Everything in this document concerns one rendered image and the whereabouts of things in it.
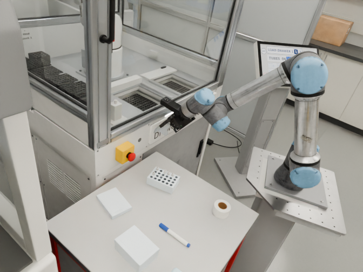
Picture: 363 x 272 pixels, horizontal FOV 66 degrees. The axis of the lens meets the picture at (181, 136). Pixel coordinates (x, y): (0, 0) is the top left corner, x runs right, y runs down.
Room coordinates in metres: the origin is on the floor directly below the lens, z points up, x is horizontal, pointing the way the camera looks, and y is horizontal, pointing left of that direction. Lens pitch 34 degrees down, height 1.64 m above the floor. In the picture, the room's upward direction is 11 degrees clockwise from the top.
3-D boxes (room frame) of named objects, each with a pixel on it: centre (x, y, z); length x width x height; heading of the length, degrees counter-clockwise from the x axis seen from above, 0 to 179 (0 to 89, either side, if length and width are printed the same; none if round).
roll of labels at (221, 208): (0.80, -0.22, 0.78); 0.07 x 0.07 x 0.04
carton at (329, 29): (4.02, -1.68, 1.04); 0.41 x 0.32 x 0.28; 57
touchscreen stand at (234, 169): (1.98, -0.65, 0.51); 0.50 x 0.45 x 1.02; 22
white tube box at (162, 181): (0.91, 0.04, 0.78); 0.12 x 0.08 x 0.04; 73
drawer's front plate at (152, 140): (1.22, 0.08, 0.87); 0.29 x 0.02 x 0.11; 149
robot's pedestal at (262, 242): (1.08, -0.57, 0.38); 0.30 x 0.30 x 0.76; 77
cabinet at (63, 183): (1.51, 0.46, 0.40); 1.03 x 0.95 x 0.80; 149
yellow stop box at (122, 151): (0.93, 0.22, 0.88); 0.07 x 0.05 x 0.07; 149
